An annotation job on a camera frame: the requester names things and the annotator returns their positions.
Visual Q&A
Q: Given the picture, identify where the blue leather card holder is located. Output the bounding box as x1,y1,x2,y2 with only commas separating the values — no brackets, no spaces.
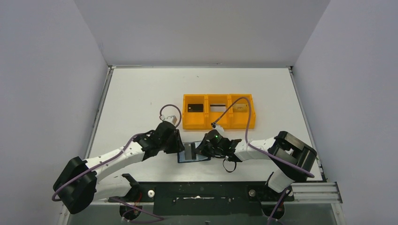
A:
177,141,211,164

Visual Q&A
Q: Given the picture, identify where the orange three-compartment tray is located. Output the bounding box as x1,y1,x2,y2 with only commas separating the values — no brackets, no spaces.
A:
182,94,256,130

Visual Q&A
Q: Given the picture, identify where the black VIP credit card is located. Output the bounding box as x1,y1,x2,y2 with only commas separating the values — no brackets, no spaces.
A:
187,104,204,113

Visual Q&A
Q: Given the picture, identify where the gold credit card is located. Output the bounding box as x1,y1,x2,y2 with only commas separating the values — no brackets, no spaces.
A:
232,104,248,113

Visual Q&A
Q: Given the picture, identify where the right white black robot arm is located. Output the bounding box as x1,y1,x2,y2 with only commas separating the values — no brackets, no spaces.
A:
194,129,317,200

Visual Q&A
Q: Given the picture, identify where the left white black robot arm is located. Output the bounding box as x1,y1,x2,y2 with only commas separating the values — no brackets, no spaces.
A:
51,121,184,214

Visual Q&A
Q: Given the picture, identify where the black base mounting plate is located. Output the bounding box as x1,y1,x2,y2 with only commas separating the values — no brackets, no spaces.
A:
110,181,294,222

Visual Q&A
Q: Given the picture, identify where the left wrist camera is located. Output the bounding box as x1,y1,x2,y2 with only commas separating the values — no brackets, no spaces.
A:
159,115,177,125

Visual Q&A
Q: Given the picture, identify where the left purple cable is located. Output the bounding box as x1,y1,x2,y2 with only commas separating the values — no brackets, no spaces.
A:
51,104,183,224

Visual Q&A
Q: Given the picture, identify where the purple cable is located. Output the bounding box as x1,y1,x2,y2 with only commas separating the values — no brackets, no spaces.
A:
51,104,183,224
211,97,315,179

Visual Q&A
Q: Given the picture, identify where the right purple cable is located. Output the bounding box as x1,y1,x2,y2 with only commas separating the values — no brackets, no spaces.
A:
211,97,315,179

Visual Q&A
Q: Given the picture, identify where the aluminium frame rail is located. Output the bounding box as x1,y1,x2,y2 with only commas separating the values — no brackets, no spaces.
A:
289,182,343,204

